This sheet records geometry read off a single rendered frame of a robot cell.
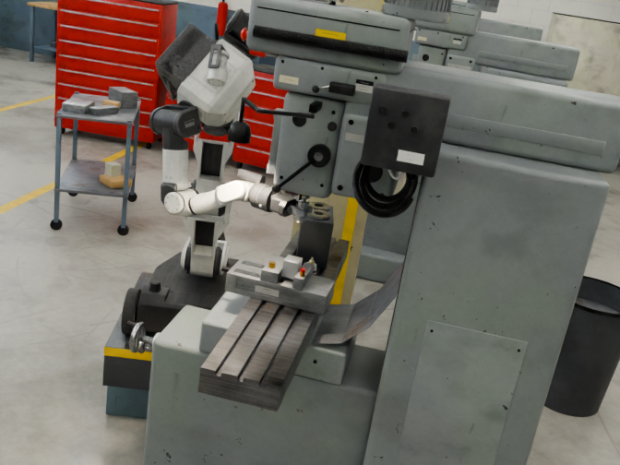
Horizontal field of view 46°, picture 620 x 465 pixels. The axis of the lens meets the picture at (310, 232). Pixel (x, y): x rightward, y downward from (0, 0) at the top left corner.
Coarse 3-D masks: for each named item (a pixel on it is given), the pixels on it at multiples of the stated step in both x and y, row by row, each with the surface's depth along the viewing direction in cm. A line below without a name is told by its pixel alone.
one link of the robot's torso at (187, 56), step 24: (192, 24) 260; (216, 24) 256; (168, 48) 257; (192, 48) 258; (168, 72) 256; (192, 72) 256; (240, 72) 258; (168, 96) 272; (192, 96) 255; (216, 96) 255; (240, 96) 263; (216, 120) 262
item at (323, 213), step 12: (312, 204) 286; (324, 204) 288; (312, 216) 273; (324, 216) 274; (300, 228) 283; (312, 228) 272; (324, 228) 272; (300, 240) 274; (312, 240) 274; (324, 240) 274; (300, 252) 275; (312, 252) 275; (324, 252) 275; (324, 264) 277
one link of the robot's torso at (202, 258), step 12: (192, 216) 307; (204, 216) 309; (216, 216) 312; (228, 216) 307; (192, 228) 308; (204, 228) 313; (216, 228) 308; (192, 240) 311; (204, 240) 319; (216, 240) 311; (192, 252) 316; (204, 252) 319; (216, 252) 324; (192, 264) 321; (204, 264) 321; (216, 264) 322; (204, 276) 327; (216, 276) 328
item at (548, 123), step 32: (416, 64) 219; (480, 96) 207; (512, 96) 205; (544, 96) 203; (576, 96) 203; (608, 96) 213; (448, 128) 211; (480, 128) 209; (512, 128) 207; (544, 128) 206; (576, 128) 204; (608, 128) 202; (544, 160) 209; (576, 160) 207; (608, 160) 205
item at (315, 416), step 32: (192, 320) 266; (160, 352) 250; (192, 352) 247; (352, 352) 261; (384, 352) 264; (160, 384) 254; (192, 384) 251; (320, 384) 241; (352, 384) 241; (160, 416) 258; (192, 416) 255; (224, 416) 252; (256, 416) 250; (288, 416) 247; (320, 416) 244; (352, 416) 242; (160, 448) 262; (192, 448) 259; (224, 448) 257; (256, 448) 254; (288, 448) 251; (320, 448) 248; (352, 448) 246
